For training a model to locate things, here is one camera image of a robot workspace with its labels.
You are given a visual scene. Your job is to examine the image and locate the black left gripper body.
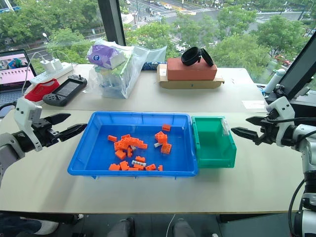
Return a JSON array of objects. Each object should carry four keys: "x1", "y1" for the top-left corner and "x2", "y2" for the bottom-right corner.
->
[{"x1": 31, "y1": 118, "x2": 61, "y2": 148}]

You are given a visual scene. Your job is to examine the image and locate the green plastic bin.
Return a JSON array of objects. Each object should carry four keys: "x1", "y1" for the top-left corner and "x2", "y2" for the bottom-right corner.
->
[{"x1": 191, "y1": 116, "x2": 237, "y2": 169}]

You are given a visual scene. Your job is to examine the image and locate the clear label holder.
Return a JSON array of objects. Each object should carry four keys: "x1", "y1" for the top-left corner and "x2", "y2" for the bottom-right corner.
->
[{"x1": 221, "y1": 119, "x2": 231, "y2": 137}]

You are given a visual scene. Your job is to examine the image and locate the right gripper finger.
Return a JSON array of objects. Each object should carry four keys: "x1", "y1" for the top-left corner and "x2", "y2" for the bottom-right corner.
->
[
  {"x1": 231, "y1": 126, "x2": 259, "y2": 143},
  {"x1": 245, "y1": 116, "x2": 267, "y2": 127}
]

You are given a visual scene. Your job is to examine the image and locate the black round container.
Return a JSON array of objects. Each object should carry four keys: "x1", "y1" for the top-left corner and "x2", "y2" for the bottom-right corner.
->
[{"x1": 181, "y1": 46, "x2": 202, "y2": 67}]

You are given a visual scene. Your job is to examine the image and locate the white paper sheet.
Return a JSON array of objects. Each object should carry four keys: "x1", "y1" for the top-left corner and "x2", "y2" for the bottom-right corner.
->
[{"x1": 241, "y1": 99, "x2": 268, "y2": 110}]

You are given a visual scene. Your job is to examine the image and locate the white charger plug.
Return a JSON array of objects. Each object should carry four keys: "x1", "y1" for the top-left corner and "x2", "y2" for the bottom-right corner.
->
[
  {"x1": 40, "y1": 60, "x2": 52, "y2": 73},
  {"x1": 51, "y1": 58, "x2": 63, "y2": 72}
]

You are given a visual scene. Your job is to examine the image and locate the open laptop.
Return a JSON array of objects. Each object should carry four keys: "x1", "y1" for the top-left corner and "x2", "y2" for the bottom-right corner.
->
[{"x1": 0, "y1": 49, "x2": 38, "y2": 107}]

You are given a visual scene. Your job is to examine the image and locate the flat cardboard box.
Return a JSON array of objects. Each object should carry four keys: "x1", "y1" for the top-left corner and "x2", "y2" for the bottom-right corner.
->
[{"x1": 157, "y1": 63, "x2": 225, "y2": 90}]

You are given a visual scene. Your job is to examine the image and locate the white hanging cable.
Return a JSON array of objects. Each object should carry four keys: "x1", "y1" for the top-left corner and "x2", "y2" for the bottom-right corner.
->
[{"x1": 166, "y1": 213, "x2": 177, "y2": 237}]

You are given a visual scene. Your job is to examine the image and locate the blue plastic tray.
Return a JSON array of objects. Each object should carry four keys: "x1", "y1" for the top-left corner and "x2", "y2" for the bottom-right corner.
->
[{"x1": 67, "y1": 111, "x2": 199, "y2": 180}]

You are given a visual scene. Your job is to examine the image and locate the black handheld game console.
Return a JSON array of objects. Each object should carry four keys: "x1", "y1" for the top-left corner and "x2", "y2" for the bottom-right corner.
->
[{"x1": 42, "y1": 74, "x2": 88, "y2": 107}]

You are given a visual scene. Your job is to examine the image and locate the clear zip bag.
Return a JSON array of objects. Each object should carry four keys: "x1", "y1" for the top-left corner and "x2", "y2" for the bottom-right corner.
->
[{"x1": 133, "y1": 45, "x2": 168, "y2": 72}]

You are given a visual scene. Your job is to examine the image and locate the dark window pillar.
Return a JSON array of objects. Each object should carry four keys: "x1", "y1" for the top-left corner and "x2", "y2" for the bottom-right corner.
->
[{"x1": 97, "y1": 0, "x2": 127, "y2": 47}]

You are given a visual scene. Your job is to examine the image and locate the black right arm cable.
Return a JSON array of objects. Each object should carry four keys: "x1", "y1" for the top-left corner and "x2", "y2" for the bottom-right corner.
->
[
  {"x1": 287, "y1": 178, "x2": 307, "y2": 237},
  {"x1": 266, "y1": 112, "x2": 316, "y2": 124}
]

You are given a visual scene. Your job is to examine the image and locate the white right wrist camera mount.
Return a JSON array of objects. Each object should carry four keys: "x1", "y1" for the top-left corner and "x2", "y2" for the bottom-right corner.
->
[{"x1": 265, "y1": 96, "x2": 296, "y2": 147}]

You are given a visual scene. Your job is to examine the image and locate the black round lid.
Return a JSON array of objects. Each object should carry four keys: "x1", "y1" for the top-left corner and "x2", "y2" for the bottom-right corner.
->
[{"x1": 200, "y1": 47, "x2": 215, "y2": 68}]

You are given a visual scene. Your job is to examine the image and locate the red and white shoe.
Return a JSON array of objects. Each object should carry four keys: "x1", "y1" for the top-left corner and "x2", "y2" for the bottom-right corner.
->
[{"x1": 24, "y1": 79, "x2": 61, "y2": 103}]

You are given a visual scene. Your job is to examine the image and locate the white charger cable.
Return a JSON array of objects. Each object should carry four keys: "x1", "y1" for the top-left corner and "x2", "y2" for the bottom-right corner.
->
[{"x1": 21, "y1": 51, "x2": 47, "y2": 92}]

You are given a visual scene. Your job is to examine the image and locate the white power strip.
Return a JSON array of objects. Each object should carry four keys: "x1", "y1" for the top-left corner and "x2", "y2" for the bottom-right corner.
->
[{"x1": 29, "y1": 61, "x2": 75, "y2": 86}]

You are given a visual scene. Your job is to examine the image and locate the red brick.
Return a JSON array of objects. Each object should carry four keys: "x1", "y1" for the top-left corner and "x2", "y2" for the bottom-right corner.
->
[{"x1": 166, "y1": 57, "x2": 218, "y2": 81}]

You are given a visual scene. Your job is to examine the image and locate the white water bottle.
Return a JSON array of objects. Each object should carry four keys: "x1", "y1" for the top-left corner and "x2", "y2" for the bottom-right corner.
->
[{"x1": 265, "y1": 69, "x2": 286, "y2": 94}]

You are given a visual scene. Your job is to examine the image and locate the purple tissue pack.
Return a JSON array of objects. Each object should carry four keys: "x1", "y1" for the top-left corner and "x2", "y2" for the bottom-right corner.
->
[{"x1": 87, "y1": 45, "x2": 127, "y2": 69}]

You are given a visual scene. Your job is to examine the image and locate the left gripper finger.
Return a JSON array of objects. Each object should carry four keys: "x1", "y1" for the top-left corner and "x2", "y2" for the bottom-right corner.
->
[
  {"x1": 59, "y1": 123, "x2": 88, "y2": 142},
  {"x1": 46, "y1": 113, "x2": 72, "y2": 125}
]

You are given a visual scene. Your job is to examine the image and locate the black monitor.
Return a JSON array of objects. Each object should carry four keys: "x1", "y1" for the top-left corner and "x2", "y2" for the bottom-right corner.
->
[{"x1": 278, "y1": 31, "x2": 316, "y2": 101}]

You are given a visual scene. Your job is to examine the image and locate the black table frame bar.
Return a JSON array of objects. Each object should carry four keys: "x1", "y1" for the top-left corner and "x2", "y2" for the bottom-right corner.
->
[{"x1": 216, "y1": 212, "x2": 296, "y2": 223}]

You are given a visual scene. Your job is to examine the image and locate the clear plastic bag with goods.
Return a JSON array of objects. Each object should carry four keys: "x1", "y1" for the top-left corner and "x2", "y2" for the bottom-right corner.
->
[{"x1": 87, "y1": 39, "x2": 150, "y2": 100}]

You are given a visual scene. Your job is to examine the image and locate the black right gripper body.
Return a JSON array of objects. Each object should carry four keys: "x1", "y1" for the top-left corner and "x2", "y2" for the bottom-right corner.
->
[{"x1": 253, "y1": 115, "x2": 279, "y2": 146}]

